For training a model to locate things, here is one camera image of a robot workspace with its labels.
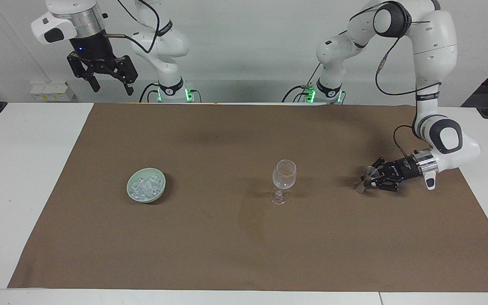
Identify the clear ice cube pile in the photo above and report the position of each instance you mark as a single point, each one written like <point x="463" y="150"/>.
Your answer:
<point x="145" y="186"/>

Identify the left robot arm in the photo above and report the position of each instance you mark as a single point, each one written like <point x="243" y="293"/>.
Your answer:
<point x="434" y="38"/>

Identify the small clear glass cup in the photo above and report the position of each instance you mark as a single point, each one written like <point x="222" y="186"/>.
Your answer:
<point x="370" y="173"/>

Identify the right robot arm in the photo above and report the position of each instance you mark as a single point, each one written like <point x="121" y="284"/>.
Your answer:
<point x="165" y="44"/>

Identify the pale green bowl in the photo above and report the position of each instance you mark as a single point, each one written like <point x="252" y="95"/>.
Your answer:
<point x="131" y="191"/>

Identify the clear wine glass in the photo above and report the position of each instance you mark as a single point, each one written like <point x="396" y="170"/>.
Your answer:
<point x="284" y="178"/>

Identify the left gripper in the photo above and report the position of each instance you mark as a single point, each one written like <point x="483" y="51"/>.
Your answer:
<point x="406" y="168"/>

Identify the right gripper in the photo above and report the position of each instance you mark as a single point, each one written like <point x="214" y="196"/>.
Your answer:
<point x="93" y="46"/>

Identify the white socket box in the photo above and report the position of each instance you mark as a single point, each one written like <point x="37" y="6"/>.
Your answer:
<point x="51" y="91"/>

